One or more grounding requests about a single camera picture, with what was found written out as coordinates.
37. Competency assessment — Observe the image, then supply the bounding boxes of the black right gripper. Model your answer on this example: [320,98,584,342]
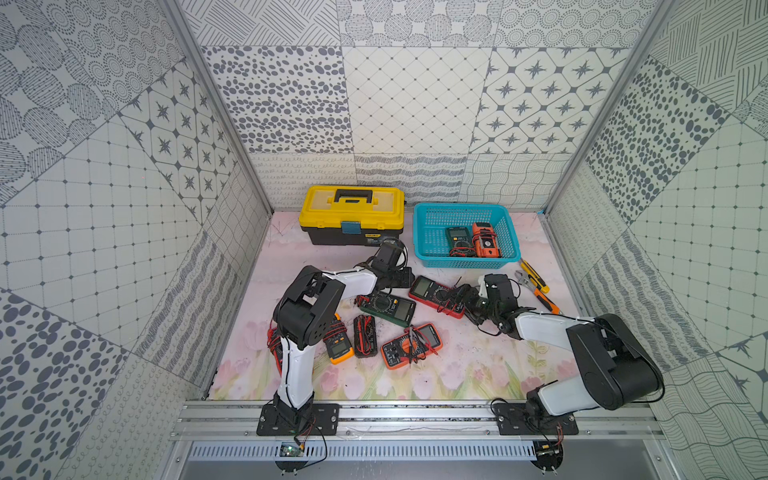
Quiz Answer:
[446,283,499,325]

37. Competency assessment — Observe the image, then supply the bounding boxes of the red multimeter with leads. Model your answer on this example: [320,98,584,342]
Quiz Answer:
[408,276,465,319]

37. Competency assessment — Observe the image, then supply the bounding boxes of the green multimeter with leads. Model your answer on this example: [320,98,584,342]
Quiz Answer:
[446,227,476,257]

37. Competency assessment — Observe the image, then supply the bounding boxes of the orange red multimeter pair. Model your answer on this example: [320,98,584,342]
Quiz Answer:
[380,323,444,370]

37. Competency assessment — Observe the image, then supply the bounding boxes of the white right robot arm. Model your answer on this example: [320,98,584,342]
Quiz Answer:
[455,274,665,419]

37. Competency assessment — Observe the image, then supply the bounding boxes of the red multimeter near left arm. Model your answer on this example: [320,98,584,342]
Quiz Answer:
[267,327,283,374]

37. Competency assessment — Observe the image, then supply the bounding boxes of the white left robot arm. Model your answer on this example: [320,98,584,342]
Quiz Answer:
[270,237,408,414]

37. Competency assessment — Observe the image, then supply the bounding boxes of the dark green wide multimeter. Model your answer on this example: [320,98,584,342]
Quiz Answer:
[354,291,416,328]

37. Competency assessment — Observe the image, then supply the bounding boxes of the teal plastic basket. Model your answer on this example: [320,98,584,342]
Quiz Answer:
[413,203,521,270]

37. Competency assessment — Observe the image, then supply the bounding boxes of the black multimeter red leads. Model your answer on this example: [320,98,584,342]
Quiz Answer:
[353,314,378,358]

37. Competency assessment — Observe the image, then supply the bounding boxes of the yellow orange multimeter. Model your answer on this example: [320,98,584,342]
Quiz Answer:
[323,320,354,365]

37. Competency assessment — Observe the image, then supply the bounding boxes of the yellow utility knife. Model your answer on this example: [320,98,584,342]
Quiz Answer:
[519,258,550,294]

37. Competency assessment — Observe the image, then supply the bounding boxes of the yellow black toolbox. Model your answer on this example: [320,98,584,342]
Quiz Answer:
[299,185,406,246]

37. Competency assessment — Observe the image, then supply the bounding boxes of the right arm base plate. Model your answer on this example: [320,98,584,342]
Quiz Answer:
[490,402,579,438]

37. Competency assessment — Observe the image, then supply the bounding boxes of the aluminium mounting rail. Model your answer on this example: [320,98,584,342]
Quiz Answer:
[170,401,664,464]

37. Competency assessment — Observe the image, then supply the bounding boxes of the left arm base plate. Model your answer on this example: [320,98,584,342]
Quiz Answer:
[256,398,340,436]

